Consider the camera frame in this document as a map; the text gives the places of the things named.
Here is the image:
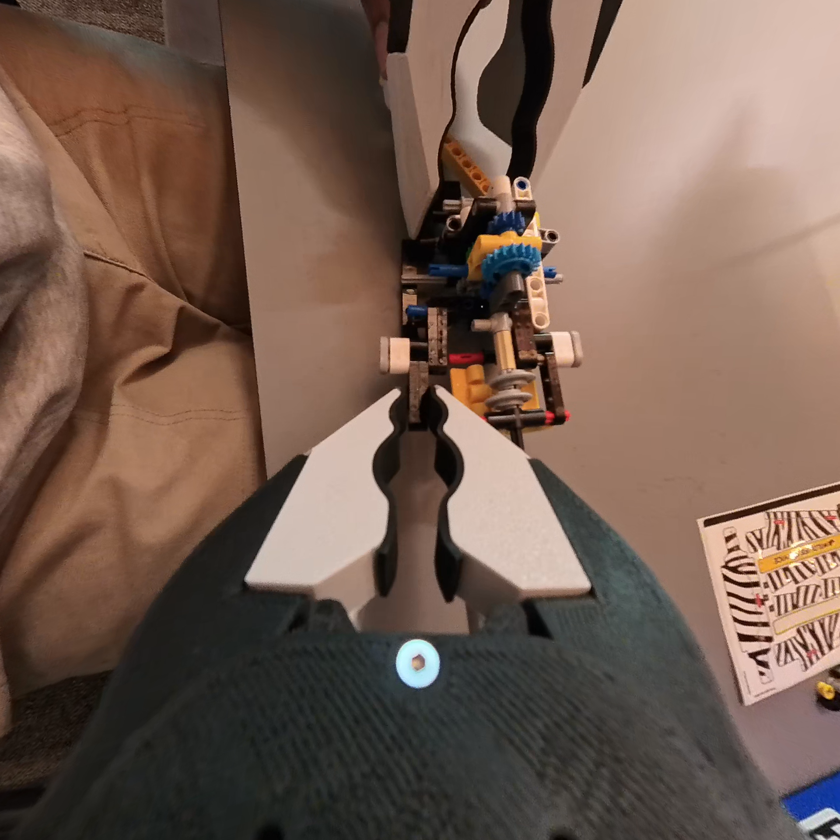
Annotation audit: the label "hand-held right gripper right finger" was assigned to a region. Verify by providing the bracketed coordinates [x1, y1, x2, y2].
[430, 385, 593, 626]

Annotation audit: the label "person's grey sweatshirt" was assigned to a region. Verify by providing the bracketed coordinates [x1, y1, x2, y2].
[0, 82, 89, 526]

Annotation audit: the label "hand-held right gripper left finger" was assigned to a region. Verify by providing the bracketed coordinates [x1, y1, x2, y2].
[243, 386, 406, 614]

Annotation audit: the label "yellow and black lego vehicle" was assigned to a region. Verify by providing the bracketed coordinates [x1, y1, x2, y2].
[400, 131, 586, 455]

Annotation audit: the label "blue storage box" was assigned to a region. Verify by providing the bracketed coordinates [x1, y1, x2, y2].
[780, 786, 840, 840]

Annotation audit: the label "black lego beam subassembly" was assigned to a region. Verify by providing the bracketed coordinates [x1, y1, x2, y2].
[379, 262, 454, 434]

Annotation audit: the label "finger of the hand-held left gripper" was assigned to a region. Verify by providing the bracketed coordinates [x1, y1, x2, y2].
[384, 0, 488, 242]
[476, 0, 626, 191]

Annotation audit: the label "person's tan pants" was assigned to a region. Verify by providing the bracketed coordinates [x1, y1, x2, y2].
[0, 7, 269, 700]

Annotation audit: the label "zebra striped sticker sheet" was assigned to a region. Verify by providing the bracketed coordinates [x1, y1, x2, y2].
[697, 482, 840, 707]

